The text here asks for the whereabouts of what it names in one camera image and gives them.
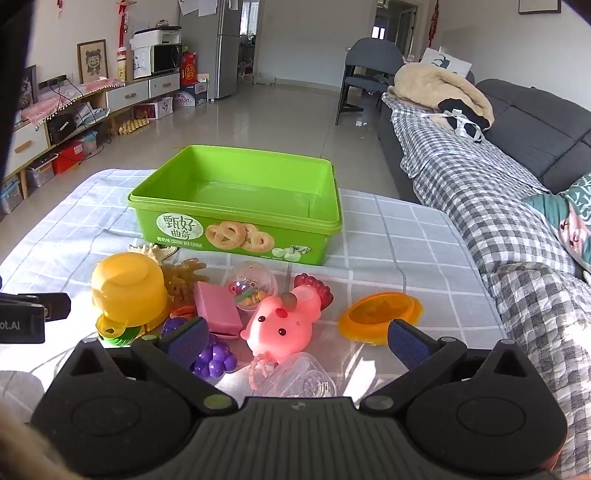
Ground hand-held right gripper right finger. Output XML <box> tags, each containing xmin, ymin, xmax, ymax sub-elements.
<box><xmin>359</xmin><ymin>318</ymin><xmax>546</xmax><ymax>414</ymax></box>

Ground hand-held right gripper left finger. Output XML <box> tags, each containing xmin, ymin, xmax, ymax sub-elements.
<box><xmin>55</xmin><ymin>318</ymin><xmax>241</xmax><ymax>418</ymax></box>

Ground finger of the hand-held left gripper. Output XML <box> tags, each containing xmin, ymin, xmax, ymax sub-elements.
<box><xmin>0</xmin><ymin>292</ymin><xmax>71</xmax><ymax>321</ymax></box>

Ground purple toy grapes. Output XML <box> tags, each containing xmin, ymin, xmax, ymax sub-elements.
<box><xmin>161</xmin><ymin>316</ymin><xmax>236</xmax><ymax>380</ymax></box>

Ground orange plastic disc lid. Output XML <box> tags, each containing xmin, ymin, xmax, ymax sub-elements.
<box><xmin>338</xmin><ymin>295</ymin><xmax>423</xmax><ymax>346</ymax></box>

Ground pink rectangular block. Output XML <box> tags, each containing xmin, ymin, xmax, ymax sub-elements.
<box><xmin>194</xmin><ymin>281</ymin><xmax>243</xmax><ymax>340</ymax></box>

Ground amber rubber octopus toy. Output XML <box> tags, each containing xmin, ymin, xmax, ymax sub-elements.
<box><xmin>161</xmin><ymin>265</ymin><xmax>199</xmax><ymax>308</ymax></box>

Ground yellow toy bowl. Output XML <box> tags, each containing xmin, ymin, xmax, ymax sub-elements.
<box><xmin>91</xmin><ymin>252</ymin><xmax>172</xmax><ymax>330</ymax></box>

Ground clear capsule ball with toys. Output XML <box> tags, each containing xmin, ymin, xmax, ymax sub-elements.
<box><xmin>228</xmin><ymin>261</ymin><xmax>278</xmax><ymax>315</ymax></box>

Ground pink rubber chicken toy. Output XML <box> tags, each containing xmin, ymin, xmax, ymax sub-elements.
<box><xmin>240</xmin><ymin>273</ymin><xmax>333</xmax><ymax>398</ymax></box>

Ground green plastic cookie box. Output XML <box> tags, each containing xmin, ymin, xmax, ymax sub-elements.
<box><xmin>128</xmin><ymin>145</ymin><xmax>343</xmax><ymax>266</ymax></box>

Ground grey checked tablecloth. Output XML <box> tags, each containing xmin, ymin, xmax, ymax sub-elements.
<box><xmin>0</xmin><ymin>168</ymin><xmax>509</xmax><ymax>416</ymax></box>

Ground clear plastic container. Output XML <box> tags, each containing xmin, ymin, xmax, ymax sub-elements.
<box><xmin>252</xmin><ymin>352</ymin><xmax>336</xmax><ymax>398</ymax></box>

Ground clear storage box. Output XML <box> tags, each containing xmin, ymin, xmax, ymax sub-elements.
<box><xmin>25</xmin><ymin>154</ymin><xmax>58</xmax><ymax>188</ymax></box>
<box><xmin>0</xmin><ymin>178</ymin><xmax>24</xmax><ymax>215</ymax></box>

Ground red storage box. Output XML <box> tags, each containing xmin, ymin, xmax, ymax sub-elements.
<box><xmin>52</xmin><ymin>141</ymin><xmax>86</xmax><ymax>174</ymax></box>

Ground grey plaid blanket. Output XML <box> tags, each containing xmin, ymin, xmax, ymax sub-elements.
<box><xmin>383</xmin><ymin>99</ymin><xmax>591</xmax><ymax>480</ymax></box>

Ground black device on shelf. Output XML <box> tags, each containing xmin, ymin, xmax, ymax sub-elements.
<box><xmin>48</xmin><ymin>113</ymin><xmax>77</xmax><ymax>141</ymax></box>

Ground row of yellow ducks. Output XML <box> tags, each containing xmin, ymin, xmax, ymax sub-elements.
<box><xmin>117</xmin><ymin>119</ymin><xmax>151</xmax><ymax>136</ymax></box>

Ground pink lace cloth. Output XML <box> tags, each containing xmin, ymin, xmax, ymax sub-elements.
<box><xmin>18</xmin><ymin>78</ymin><xmax>125</xmax><ymax>125</ymax></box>

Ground green pink cushion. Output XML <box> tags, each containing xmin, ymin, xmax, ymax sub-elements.
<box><xmin>524</xmin><ymin>173</ymin><xmax>591</xmax><ymax>278</ymax></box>

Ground white red carton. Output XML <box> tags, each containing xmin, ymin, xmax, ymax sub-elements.
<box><xmin>134</xmin><ymin>97</ymin><xmax>174</xmax><ymax>121</ymax></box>

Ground framed cat picture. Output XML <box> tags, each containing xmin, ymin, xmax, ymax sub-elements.
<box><xmin>18</xmin><ymin>65</ymin><xmax>38</xmax><ymax>109</ymax></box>

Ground white wooden cabinet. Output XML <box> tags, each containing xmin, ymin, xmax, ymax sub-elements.
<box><xmin>0</xmin><ymin>69</ymin><xmax>181</xmax><ymax>195</ymax></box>

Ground black white cloth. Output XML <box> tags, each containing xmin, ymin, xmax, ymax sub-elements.
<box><xmin>438</xmin><ymin>98</ymin><xmax>490</xmax><ymax>141</ymax></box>

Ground dark cloth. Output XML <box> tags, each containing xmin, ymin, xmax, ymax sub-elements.
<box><xmin>0</xmin><ymin>0</ymin><xmax>42</xmax><ymax>178</ymax></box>

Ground framed cartoon picture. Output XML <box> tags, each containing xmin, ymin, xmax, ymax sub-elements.
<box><xmin>77</xmin><ymin>40</ymin><xmax>109</xmax><ymax>85</ymax></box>

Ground white blue carton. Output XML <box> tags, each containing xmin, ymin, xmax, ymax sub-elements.
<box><xmin>178</xmin><ymin>78</ymin><xmax>208</xmax><ymax>107</ymax></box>

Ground grey sofa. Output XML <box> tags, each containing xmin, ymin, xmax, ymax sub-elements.
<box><xmin>379</xmin><ymin>78</ymin><xmax>591</xmax><ymax>241</ymax></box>

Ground beige coat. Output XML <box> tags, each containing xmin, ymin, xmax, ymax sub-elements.
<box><xmin>387</xmin><ymin>62</ymin><xmax>495</xmax><ymax>132</ymax></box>

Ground microwave oven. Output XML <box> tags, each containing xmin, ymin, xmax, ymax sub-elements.
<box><xmin>150</xmin><ymin>44</ymin><xmax>183</xmax><ymax>77</ymax></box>

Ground red gift box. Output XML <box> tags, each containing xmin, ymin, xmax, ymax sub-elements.
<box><xmin>180</xmin><ymin>51</ymin><xmax>198</xmax><ymax>86</ymax></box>

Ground white deer print cushion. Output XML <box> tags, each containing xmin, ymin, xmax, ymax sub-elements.
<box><xmin>420</xmin><ymin>47</ymin><xmax>476</xmax><ymax>84</ymax></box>

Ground white printer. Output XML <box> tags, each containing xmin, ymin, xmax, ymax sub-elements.
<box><xmin>130</xmin><ymin>28</ymin><xmax>183</xmax><ymax>49</ymax></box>

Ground silver fridge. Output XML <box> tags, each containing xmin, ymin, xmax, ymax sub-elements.
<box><xmin>216</xmin><ymin>0</ymin><xmax>239</xmax><ymax>100</ymax></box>

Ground grey chair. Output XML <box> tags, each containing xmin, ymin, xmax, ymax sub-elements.
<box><xmin>335</xmin><ymin>38</ymin><xmax>407</xmax><ymax>126</ymax></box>

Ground wall picture frame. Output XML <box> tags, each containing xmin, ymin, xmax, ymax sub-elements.
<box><xmin>518</xmin><ymin>0</ymin><xmax>561</xmax><ymax>14</ymax></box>

